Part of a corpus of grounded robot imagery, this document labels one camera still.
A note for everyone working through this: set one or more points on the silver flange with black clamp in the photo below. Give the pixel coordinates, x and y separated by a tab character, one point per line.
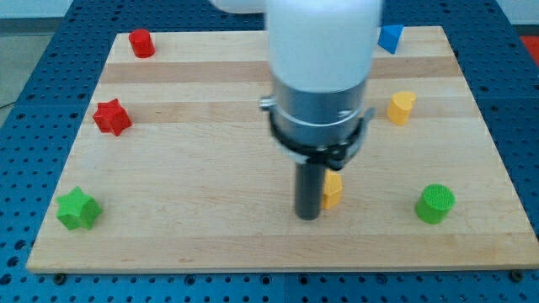
325	128

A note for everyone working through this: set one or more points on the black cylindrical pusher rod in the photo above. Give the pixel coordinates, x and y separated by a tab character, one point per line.
308	191

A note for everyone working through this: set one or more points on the yellow hexagon block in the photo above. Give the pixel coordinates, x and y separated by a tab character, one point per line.
332	189

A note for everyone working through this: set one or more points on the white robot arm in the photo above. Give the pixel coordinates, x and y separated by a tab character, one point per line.
320	55

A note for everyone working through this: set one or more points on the yellow heart block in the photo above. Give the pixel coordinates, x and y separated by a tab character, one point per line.
400	107

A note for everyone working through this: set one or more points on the blue triangle block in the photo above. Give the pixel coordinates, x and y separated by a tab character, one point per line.
389	37

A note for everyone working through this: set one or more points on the green cylinder block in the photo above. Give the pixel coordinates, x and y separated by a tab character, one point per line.
434	203

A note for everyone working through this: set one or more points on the wooden board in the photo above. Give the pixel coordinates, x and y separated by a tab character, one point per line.
198	185

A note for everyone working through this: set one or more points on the red cylinder block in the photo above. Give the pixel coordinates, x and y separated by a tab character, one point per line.
141	43

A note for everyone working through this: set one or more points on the red star block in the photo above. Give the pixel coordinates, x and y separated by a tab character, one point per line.
111	117

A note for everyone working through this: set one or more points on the green star block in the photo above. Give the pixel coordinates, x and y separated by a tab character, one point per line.
77	209

